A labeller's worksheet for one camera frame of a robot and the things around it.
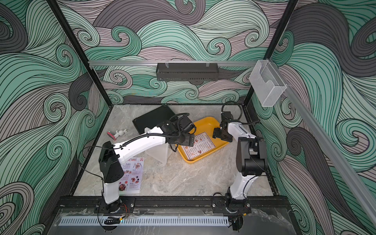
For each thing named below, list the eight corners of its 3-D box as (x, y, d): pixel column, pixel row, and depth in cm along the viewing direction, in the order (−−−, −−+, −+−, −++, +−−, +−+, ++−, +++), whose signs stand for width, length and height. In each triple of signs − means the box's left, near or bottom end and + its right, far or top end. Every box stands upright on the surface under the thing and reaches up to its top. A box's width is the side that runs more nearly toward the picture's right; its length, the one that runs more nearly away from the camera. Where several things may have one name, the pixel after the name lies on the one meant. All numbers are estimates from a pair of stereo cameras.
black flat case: (140, 135, 103) (138, 130, 98) (134, 125, 109) (131, 119, 104) (174, 117, 114) (174, 112, 109) (167, 109, 120) (166, 103, 115)
